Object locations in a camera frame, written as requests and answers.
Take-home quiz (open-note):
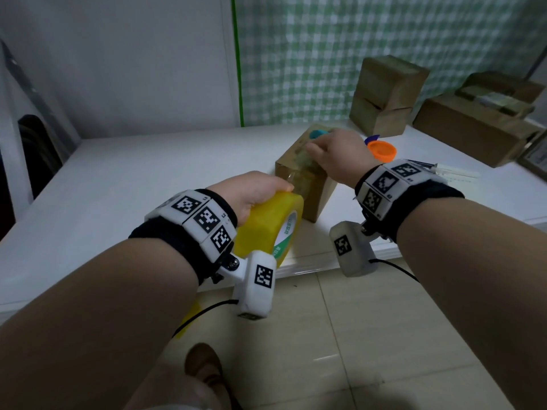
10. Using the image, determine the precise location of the white marker wrist tracker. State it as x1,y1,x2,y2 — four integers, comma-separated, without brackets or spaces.
356,159,447,222
144,190,238,263

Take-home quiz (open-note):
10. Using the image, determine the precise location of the black wristband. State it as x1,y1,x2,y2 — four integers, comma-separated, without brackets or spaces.
128,188,239,286
354,164,466,244

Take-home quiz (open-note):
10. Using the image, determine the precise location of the person's leg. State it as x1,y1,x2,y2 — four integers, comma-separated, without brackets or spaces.
124,363,225,410

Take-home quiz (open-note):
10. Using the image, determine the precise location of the yellow packing tape roll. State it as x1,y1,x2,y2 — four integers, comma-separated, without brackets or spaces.
233,191,305,269

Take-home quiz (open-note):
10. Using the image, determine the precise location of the orange round lid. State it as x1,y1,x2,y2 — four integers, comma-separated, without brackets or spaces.
367,140,397,163

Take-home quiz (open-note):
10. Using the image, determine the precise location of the dark chair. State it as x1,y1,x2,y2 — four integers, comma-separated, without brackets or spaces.
17,114,63,200

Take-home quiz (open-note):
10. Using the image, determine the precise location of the person's left hand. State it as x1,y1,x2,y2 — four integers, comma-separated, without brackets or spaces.
207,171,295,227

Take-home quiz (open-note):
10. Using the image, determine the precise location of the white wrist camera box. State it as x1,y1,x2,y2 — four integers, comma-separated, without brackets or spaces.
328,220,380,278
219,250,277,321

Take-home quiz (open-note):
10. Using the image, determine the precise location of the green checkered curtain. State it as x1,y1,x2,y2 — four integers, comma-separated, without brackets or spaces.
231,0,547,128

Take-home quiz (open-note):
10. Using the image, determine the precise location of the person's right forearm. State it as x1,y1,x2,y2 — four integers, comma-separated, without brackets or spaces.
397,197,547,410

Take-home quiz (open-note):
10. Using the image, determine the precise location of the person's right hand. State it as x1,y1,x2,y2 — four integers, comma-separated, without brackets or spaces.
305,128,381,189

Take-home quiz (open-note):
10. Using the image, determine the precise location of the flat taped cardboard box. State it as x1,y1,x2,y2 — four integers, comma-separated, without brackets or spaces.
455,84,536,119

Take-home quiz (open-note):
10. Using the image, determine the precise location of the open-flap brown cardboard box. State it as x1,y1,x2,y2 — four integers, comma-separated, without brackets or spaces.
349,93,413,138

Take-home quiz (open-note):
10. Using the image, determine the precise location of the dark brown cardboard box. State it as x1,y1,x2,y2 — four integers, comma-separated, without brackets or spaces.
463,71,546,104

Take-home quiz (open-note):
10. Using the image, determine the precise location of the brown shoe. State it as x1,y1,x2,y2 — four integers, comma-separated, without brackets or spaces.
185,343,233,410

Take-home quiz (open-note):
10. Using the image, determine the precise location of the black camera cable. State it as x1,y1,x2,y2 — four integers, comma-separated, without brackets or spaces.
171,299,239,340
368,258,421,283

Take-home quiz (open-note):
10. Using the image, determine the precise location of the taped brown cardboard box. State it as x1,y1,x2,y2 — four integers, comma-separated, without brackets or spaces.
356,55,430,111

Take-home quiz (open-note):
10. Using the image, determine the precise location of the small brown cardboard box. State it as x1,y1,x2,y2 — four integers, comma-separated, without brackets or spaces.
275,124,339,223

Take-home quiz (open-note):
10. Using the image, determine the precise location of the long brown cardboard box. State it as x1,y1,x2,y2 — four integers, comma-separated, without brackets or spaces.
413,95,540,169

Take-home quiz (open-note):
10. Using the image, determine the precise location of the person's left forearm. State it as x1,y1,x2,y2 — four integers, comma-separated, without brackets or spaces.
0,238,201,410

